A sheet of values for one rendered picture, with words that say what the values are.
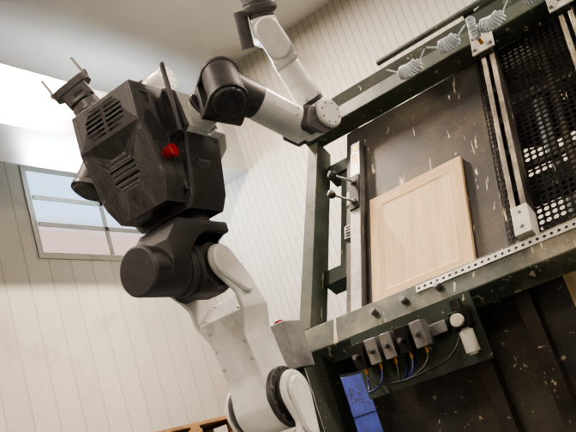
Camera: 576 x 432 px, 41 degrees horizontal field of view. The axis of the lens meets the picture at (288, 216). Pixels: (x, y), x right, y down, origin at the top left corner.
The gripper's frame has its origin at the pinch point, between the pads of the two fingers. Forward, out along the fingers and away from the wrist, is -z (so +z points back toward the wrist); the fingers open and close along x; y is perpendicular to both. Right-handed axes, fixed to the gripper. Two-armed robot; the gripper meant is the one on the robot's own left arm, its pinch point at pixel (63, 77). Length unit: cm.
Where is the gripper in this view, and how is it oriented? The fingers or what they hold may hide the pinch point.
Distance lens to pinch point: 241.0
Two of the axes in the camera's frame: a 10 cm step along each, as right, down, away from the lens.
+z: 6.4, 7.5, -1.3
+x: 7.6, -6.4, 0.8
